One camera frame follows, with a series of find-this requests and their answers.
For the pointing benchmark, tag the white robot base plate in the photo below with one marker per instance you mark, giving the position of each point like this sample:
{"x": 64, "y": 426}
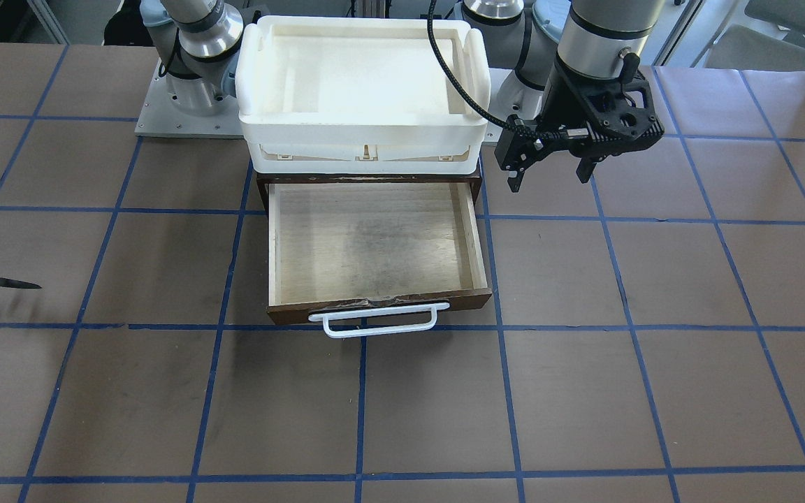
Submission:
{"x": 187, "y": 109}

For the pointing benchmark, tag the light wooden drawer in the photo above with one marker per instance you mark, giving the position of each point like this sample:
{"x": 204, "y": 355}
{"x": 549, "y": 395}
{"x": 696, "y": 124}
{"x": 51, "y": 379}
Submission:
{"x": 353, "y": 247}

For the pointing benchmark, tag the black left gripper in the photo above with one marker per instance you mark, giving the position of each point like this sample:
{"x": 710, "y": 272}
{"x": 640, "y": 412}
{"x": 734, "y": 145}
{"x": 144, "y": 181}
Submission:
{"x": 555, "y": 106}

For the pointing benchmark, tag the white plastic crate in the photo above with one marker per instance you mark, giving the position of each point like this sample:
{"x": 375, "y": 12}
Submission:
{"x": 361, "y": 96}

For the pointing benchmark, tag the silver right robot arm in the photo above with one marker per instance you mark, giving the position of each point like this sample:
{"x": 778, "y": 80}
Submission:
{"x": 202, "y": 40}

